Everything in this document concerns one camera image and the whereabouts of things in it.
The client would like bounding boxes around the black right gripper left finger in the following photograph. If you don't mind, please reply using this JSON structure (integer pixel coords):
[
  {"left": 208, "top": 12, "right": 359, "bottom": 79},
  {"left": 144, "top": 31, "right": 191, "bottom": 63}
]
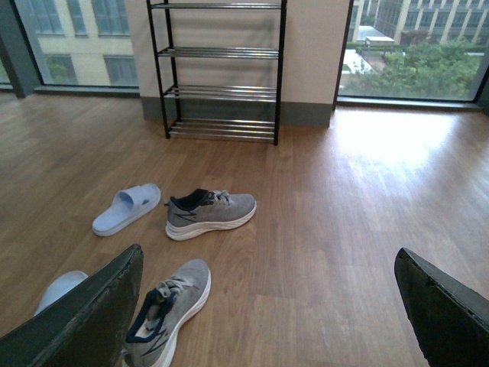
[{"left": 1, "top": 244, "right": 144, "bottom": 366}]

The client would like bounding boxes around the window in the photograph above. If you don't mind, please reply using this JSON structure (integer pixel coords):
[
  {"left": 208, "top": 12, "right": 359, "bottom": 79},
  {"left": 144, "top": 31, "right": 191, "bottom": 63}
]
[
  {"left": 1, "top": 1, "right": 139, "bottom": 98},
  {"left": 338, "top": 0, "right": 488, "bottom": 102}
]

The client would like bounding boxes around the right window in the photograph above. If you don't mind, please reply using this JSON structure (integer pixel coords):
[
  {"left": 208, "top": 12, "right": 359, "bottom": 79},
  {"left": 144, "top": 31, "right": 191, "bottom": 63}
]
[{"left": 338, "top": 0, "right": 488, "bottom": 102}]

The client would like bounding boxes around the left window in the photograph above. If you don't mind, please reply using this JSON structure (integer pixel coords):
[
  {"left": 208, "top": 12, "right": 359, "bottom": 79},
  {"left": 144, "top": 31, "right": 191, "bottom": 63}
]
[{"left": 1, "top": 1, "right": 139, "bottom": 98}]

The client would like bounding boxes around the light blue slipper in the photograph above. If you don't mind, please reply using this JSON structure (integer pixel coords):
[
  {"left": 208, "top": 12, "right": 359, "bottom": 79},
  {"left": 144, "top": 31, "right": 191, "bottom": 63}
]
[
  {"left": 34, "top": 271, "right": 89, "bottom": 317},
  {"left": 92, "top": 183, "right": 161, "bottom": 237}
]

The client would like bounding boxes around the black metal shoe rack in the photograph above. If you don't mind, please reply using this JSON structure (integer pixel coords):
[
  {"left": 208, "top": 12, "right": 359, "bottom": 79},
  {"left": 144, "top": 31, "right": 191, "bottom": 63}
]
[{"left": 146, "top": 1, "right": 287, "bottom": 145}]

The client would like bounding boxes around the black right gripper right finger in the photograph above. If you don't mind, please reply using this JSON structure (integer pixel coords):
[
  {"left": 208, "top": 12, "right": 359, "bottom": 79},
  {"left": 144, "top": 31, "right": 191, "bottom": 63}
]
[{"left": 394, "top": 248, "right": 488, "bottom": 366}]

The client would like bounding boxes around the grey sneaker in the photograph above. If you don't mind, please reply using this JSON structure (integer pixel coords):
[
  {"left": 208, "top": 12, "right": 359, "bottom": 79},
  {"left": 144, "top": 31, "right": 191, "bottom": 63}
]
[
  {"left": 121, "top": 259, "right": 212, "bottom": 366},
  {"left": 165, "top": 188, "right": 257, "bottom": 241}
]

